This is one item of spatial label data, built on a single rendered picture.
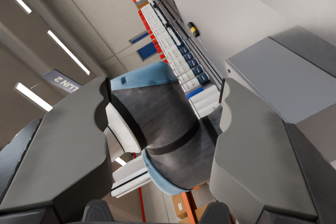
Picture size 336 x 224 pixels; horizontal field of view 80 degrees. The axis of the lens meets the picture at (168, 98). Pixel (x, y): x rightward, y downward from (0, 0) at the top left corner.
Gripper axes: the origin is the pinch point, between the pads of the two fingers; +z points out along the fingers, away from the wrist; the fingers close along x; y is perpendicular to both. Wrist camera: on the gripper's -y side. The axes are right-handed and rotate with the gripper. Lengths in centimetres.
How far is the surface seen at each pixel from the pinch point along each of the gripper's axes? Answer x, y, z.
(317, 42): 21.3, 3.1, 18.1
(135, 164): -14, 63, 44
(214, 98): 24, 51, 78
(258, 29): 19.0, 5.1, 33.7
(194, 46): 16, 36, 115
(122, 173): -19, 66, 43
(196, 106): 14, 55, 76
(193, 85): 14, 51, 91
